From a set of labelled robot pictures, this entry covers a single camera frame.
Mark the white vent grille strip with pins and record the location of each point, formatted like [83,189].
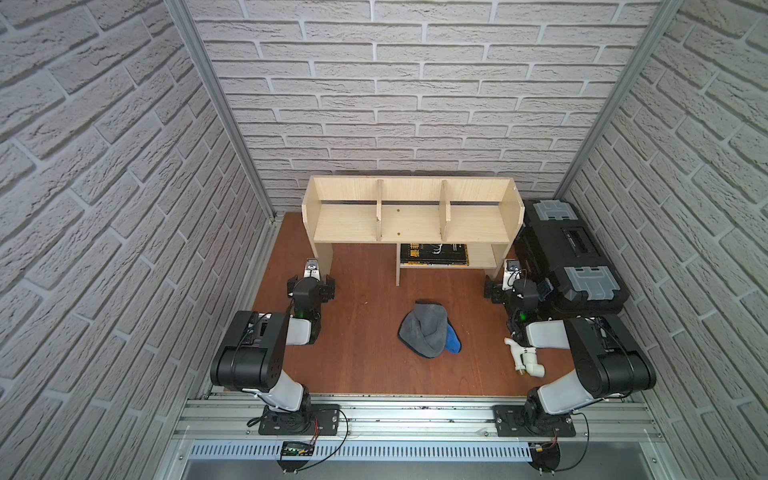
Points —
[359,450]

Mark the right controller board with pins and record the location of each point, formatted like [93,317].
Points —
[545,457]

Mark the grey and blue cloth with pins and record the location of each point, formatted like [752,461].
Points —
[427,331]

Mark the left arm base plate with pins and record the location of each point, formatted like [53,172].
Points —
[321,420]

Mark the white plastic pipe fitting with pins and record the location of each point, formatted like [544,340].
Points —
[525,359]

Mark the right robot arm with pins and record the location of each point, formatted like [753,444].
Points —
[607,361]

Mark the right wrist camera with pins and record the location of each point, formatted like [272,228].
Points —
[512,273]

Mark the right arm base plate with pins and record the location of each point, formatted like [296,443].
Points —
[527,421]

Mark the left controller board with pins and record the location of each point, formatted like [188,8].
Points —
[296,450]

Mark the light wooden bookshelf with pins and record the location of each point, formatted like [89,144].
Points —
[484,214]

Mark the black toolbox grey latches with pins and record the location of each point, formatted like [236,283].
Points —
[573,275]

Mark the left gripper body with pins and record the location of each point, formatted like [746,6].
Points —
[327,286]

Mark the controller board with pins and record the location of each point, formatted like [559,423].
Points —
[545,457]
[296,450]

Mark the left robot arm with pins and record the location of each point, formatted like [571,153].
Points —
[250,357]

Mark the aluminium rail frame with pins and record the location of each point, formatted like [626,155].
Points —
[223,416]

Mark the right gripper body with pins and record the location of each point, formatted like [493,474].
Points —
[500,296]

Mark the black yellow book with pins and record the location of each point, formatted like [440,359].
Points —
[434,254]

